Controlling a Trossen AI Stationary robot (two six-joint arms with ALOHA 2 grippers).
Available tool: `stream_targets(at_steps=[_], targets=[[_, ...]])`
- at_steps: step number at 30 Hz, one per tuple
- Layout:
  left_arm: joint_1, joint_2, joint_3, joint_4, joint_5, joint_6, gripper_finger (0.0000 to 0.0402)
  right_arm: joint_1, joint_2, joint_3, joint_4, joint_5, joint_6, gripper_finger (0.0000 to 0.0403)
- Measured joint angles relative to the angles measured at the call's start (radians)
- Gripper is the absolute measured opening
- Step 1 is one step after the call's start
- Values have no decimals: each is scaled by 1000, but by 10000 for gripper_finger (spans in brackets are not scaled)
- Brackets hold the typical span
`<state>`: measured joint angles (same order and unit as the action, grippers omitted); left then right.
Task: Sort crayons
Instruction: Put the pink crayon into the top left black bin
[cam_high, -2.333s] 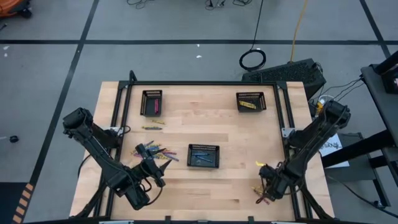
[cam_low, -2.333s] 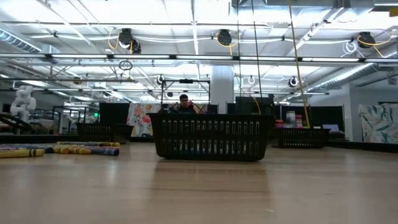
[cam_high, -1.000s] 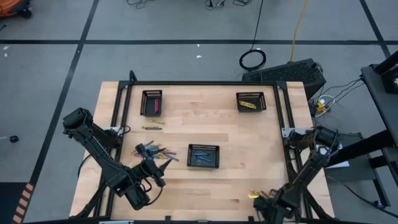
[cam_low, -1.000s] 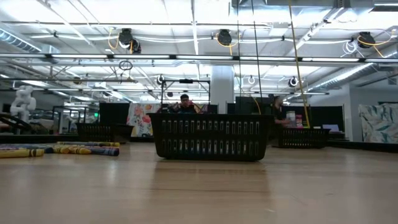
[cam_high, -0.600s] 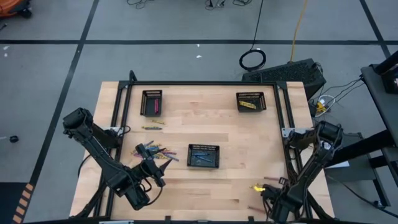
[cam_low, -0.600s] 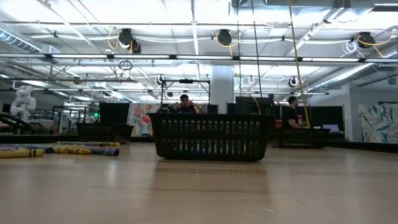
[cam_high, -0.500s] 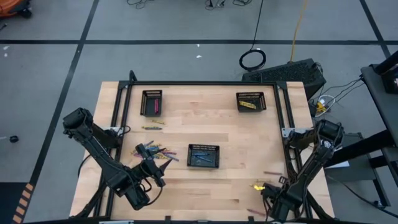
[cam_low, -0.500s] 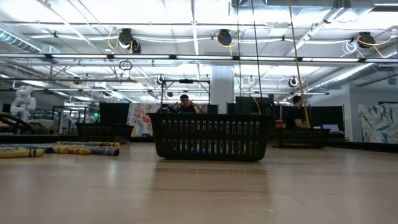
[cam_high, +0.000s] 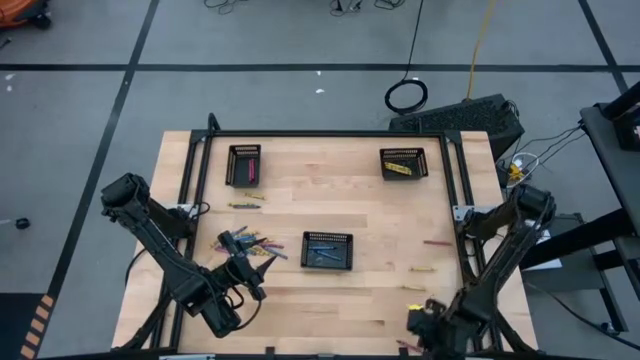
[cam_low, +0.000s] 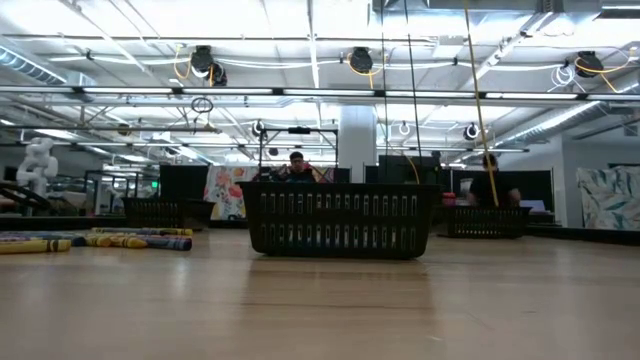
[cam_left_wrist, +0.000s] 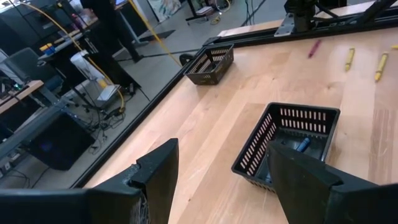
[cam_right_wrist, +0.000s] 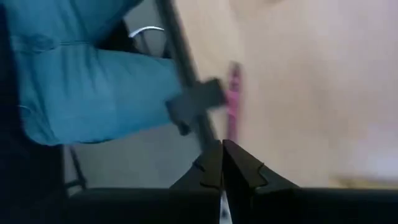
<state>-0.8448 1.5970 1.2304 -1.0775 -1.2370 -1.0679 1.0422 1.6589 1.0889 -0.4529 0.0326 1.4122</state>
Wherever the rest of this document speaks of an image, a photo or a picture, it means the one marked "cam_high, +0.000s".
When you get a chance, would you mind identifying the yellow hanging cable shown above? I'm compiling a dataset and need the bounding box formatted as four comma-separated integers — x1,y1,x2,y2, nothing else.
466,0,497,101

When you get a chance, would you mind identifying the black side table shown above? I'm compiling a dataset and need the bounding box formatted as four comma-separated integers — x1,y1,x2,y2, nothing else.
579,79,640,251

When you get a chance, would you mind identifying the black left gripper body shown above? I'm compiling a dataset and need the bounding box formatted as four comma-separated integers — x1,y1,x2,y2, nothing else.
222,256,270,304

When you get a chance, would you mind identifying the black hanging cable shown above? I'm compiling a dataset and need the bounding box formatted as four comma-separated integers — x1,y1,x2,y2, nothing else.
383,0,430,116

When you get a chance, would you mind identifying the black metal support beam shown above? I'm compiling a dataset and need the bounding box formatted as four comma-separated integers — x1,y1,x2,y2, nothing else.
519,207,640,334

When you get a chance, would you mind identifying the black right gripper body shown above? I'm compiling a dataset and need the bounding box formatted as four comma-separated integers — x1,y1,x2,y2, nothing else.
416,298,460,352

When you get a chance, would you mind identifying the black slotted plastic basket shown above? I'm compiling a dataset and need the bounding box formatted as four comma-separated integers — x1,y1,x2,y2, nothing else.
224,143,262,189
300,230,355,272
378,147,430,182

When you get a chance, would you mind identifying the orange floor machine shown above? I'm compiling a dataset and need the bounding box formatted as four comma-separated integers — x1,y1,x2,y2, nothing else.
0,0,53,30

